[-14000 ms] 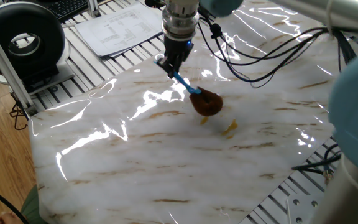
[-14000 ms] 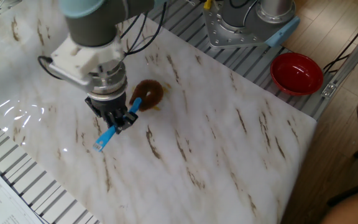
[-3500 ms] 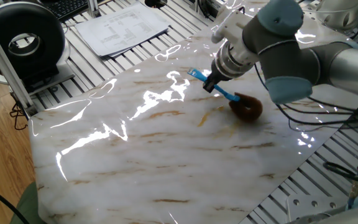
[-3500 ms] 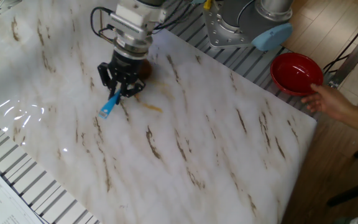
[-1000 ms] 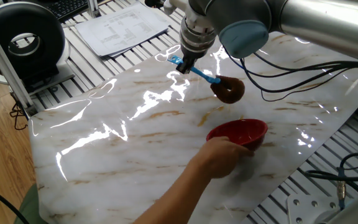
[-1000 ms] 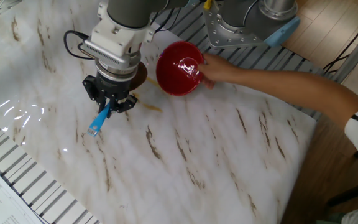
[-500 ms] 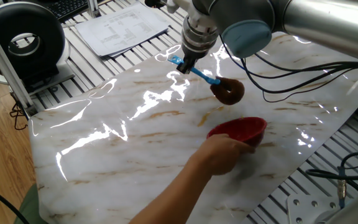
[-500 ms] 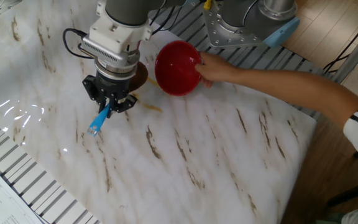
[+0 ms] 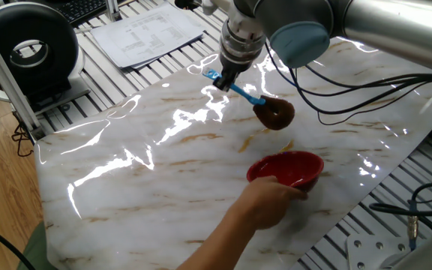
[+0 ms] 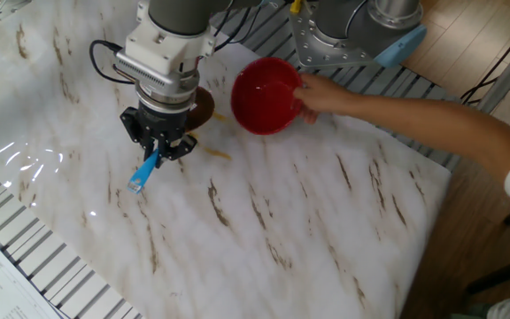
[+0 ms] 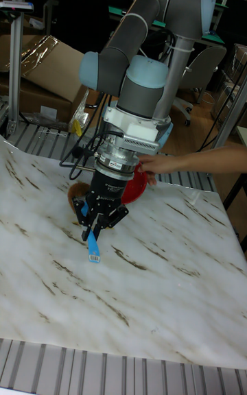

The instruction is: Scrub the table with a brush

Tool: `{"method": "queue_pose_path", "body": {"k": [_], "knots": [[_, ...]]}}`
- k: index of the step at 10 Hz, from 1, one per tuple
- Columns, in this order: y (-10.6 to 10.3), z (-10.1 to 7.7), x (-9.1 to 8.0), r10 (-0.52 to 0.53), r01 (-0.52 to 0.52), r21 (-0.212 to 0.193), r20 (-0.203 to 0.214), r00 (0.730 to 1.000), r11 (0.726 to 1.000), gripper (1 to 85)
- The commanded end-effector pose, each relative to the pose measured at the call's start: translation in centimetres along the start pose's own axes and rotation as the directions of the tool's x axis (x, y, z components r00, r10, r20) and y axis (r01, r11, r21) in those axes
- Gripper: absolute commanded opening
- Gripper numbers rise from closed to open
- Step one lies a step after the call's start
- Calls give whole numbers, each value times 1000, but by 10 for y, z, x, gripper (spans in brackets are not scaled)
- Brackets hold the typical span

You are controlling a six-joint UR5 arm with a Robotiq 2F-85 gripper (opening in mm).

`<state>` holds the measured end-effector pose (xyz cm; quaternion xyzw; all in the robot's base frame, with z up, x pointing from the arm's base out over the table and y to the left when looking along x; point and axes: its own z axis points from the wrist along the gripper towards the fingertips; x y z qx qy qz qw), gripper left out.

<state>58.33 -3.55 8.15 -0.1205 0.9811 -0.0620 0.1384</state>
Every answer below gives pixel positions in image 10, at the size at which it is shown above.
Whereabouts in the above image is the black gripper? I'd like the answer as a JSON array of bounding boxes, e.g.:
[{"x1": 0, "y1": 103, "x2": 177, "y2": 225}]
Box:
[{"x1": 120, "y1": 104, "x2": 198, "y2": 169}]

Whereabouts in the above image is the blue handled brown brush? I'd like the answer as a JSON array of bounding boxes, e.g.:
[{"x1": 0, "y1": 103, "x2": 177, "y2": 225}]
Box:
[{"x1": 127, "y1": 86, "x2": 216, "y2": 195}]

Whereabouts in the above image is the red bowl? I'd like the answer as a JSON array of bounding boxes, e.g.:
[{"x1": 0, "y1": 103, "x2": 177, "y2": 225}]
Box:
[{"x1": 230, "y1": 56, "x2": 304, "y2": 136}]

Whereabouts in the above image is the person right forearm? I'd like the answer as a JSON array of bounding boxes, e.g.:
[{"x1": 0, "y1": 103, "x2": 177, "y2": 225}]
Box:
[{"x1": 352, "y1": 94, "x2": 510, "y2": 183}]

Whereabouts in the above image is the person right hand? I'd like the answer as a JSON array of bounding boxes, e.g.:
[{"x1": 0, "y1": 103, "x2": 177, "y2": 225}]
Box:
[{"x1": 293, "y1": 73, "x2": 358, "y2": 124}]

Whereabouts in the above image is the white marble pattern sheet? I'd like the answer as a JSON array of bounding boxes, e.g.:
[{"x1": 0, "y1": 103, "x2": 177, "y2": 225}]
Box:
[{"x1": 0, "y1": 0, "x2": 453, "y2": 319}]

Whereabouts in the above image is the black chair base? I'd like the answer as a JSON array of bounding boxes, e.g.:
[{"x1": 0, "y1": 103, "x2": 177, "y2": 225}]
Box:
[{"x1": 465, "y1": 211, "x2": 510, "y2": 296}]

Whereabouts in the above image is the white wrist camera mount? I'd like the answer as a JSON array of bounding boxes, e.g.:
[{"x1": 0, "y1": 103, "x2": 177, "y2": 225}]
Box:
[{"x1": 115, "y1": 12, "x2": 218, "y2": 93}]

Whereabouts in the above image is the black camera cable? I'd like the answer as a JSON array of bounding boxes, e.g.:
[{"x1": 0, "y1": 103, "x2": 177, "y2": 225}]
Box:
[{"x1": 89, "y1": 39, "x2": 137, "y2": 86}]

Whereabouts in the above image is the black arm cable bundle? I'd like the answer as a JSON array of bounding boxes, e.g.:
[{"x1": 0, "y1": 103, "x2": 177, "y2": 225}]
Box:
[{"x1": 212, "y1": 0, "x2": 266, "y2": 53}]

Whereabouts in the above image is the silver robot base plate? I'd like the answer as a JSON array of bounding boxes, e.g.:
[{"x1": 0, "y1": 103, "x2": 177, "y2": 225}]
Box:
[{"x1": 288, "y1": 2, "x2": 387, "y2": 71}]

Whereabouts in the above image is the black floor cable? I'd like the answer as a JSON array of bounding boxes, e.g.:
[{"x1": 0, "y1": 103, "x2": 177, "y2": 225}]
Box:
[{"x1": 460, "y1": 12, "x2": 510, "y2": 105}]

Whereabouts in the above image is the aluminium frame beam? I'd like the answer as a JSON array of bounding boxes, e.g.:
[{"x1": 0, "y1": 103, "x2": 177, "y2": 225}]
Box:
[{"x1": 475, "y1": 38, "x2": 510, "y2": 114}]

